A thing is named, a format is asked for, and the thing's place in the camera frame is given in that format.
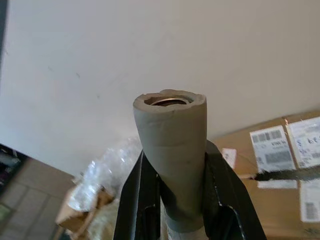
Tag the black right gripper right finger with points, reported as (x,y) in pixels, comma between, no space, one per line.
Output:
(220,190)

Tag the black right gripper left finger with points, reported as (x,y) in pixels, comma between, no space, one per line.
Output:
(135,200)

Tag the broom with grey foam grip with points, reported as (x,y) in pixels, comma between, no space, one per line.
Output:
(172,150)

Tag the clear plastic bag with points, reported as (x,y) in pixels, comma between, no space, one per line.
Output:
(107,170)

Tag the large open cardboard box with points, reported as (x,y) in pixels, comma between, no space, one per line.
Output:
(85,212)

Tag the sealed cardboard box with labels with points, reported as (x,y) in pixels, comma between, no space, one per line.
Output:
(275,212)

